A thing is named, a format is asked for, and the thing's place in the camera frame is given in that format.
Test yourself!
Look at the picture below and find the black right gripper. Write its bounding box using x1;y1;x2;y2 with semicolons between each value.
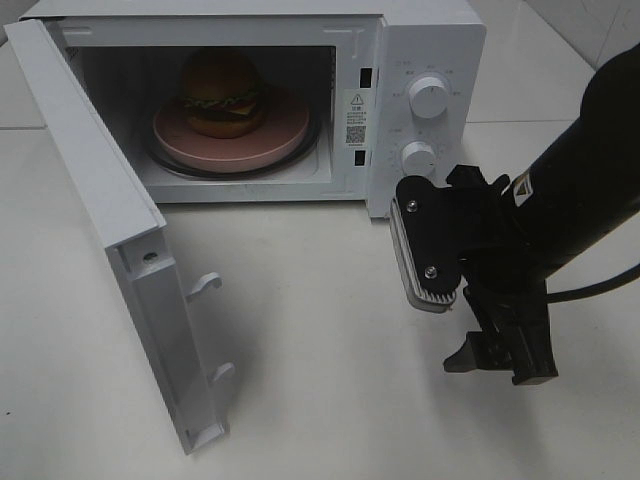
443;259;558;385

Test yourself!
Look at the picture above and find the white timer knob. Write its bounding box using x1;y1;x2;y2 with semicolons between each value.
401;141;436;176

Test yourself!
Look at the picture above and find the pink round plate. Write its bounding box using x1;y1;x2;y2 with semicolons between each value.
152;92;312;174

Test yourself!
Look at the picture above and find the toy burger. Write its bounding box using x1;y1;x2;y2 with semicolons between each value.
180;47;267;139

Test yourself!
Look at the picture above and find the white microwave door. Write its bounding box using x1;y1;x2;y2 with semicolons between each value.
6;20;235;454

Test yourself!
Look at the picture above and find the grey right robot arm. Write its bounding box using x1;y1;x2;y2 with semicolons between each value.
444;48;639;385

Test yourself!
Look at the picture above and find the upper white power knob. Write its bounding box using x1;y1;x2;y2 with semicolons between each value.
408;74;449;119

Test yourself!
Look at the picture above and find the white warning label sticker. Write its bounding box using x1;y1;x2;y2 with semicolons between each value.
343;88;371;148

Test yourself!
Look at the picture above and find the white microwave oven body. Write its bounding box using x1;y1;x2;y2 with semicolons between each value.
16;1;486;218

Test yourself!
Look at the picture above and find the glass turntable ring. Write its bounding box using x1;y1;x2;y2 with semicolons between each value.
144;117;321;180

